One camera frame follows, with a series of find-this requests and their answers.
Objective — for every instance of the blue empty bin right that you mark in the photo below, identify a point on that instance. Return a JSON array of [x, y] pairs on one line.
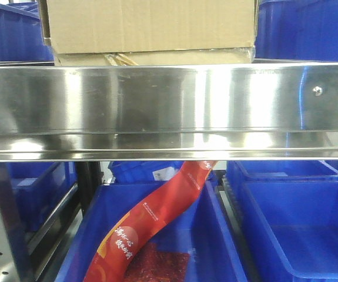
[[292, 229]]

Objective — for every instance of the blue bin with banner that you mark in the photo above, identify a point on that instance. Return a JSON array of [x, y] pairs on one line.
[[201, 231]]

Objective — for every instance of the red printed banner strip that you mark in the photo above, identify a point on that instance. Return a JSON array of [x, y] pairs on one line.
[[146, 219]]

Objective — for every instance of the blue bin lower left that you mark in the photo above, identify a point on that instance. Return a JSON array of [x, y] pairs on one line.
[[38, 187]]

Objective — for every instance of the blue bin upper right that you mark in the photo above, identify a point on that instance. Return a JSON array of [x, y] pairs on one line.
[[298, 30]]

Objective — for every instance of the blue bin rear right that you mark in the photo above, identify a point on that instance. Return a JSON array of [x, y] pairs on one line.
[[239, 172]]

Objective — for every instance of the peeling clear packing tape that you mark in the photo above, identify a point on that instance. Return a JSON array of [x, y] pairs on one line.
[[119, 59]]

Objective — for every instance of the red glitter sheet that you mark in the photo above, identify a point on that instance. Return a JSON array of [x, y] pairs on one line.
[[151, 264]]

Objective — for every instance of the large brown cardboard box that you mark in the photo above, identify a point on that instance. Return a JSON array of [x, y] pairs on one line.
[[80, 33]]

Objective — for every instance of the blue bin upper left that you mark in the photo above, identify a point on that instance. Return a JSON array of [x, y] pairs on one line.
[[21, 34]]

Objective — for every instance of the stainless steel shelf beam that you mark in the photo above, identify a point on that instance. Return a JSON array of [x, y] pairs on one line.
[[205, 112]]

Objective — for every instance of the blue bin rear centre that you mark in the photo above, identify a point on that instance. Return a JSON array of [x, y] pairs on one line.
[[127, 172]]

